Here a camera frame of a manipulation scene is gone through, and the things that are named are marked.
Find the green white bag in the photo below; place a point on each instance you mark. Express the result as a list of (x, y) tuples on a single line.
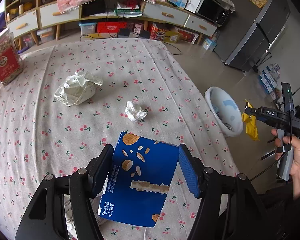
[(128, 11)]

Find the flat red gift box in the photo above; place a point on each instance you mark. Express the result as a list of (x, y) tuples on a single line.
[(111, 27)]

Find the blue white carton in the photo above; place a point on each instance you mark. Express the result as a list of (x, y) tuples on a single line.
[(209, 43)]

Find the grey refrigerator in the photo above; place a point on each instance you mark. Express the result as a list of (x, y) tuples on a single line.
[(252, 37)]

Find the white plastic trash bin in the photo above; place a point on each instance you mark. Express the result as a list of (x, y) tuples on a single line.
[(235, 122)]

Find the black microwave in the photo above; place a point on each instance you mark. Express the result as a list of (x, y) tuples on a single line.
[(210, 10)]

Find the crumpled white tissue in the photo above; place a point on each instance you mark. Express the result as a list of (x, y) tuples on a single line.
[(135, 111)]

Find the red printed box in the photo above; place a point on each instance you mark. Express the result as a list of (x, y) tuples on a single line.
[(189, 36)]

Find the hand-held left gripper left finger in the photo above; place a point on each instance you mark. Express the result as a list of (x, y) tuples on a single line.
[(100, 170)]

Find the black cloth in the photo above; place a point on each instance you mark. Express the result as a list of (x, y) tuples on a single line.
[(93, 7)]

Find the crumpled white packet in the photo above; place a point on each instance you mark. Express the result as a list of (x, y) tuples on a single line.
[(72, 91)]

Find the stack of blue white boxes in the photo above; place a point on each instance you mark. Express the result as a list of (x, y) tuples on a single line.
[(268, 78)]

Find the yellow snack wrapper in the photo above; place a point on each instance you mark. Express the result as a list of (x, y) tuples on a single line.
[(250, 127)]

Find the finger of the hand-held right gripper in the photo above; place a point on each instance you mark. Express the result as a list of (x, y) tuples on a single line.
[(253, 112)]

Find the cherry print tablecloth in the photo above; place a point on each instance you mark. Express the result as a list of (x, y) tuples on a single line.
[(40, 135)]

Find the yellow cardboard box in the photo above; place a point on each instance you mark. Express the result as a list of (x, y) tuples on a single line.
[(172, 37)]

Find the red label clear jar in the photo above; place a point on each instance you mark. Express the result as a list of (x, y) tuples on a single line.
[(5, 62)]

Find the white paper bag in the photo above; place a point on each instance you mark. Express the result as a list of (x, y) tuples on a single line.
[(195, 1)]

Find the clear storage box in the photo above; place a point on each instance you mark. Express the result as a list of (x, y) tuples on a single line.
[(87, 28), (44, 35)]

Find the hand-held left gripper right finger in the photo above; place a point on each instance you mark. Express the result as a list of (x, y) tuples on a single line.
[(187, 170)]

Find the wooden shelf unit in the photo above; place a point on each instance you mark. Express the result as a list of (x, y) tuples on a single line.
[(22, 25)]

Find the blue biscuit box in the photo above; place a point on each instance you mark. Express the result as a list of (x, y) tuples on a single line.
[(145, 165)]

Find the long white drawer cabinet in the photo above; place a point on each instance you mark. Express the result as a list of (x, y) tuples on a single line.
[(165, 15)]

